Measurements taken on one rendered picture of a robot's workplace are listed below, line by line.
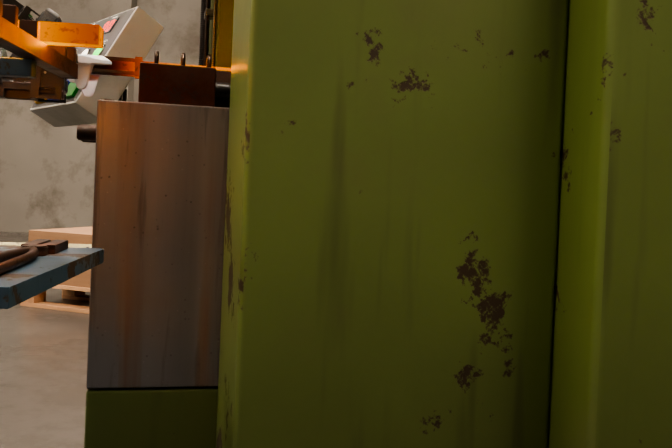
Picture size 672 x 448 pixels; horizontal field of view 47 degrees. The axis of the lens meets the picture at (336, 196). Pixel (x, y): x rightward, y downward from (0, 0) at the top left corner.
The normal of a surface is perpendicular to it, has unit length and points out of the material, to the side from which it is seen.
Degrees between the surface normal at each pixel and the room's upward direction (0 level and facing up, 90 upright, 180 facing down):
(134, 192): 90
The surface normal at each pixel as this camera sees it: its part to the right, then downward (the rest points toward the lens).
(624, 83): 0.22, 0.02
